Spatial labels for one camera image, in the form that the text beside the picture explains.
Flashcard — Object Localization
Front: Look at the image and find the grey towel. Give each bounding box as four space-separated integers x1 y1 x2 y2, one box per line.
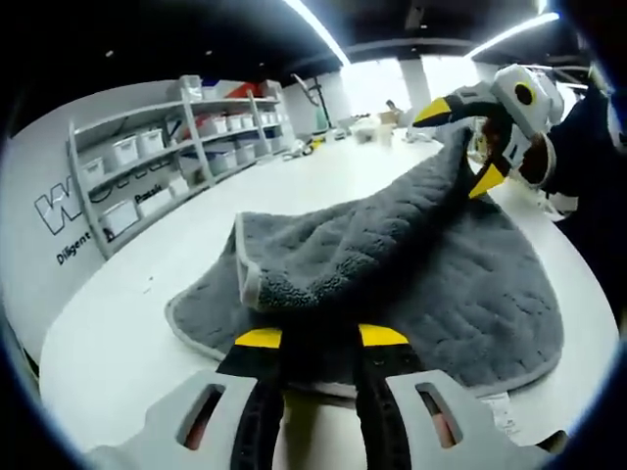
165 124 564 438

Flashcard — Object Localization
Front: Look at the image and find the person's right hand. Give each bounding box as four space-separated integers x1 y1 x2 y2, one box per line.
518 131 555 187

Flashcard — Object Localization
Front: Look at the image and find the cardboard box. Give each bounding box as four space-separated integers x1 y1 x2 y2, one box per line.
375 111 409 129

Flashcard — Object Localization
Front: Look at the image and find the ceiling light strip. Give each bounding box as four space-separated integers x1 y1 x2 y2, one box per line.
463 11 560 59
282 0 353 66

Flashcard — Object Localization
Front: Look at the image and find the black stand with teal cover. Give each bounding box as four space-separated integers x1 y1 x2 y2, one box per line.
290 72 335 134

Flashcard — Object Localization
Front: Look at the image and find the spare gripper on table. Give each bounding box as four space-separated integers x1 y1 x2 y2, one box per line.
282 137 328 162

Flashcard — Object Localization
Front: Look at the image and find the grey metal shelf rack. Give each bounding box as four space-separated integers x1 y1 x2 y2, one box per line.
66 75 296 261

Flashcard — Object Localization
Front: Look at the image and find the row of white storage boxes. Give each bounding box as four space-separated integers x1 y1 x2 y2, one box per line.
77 110 286 241

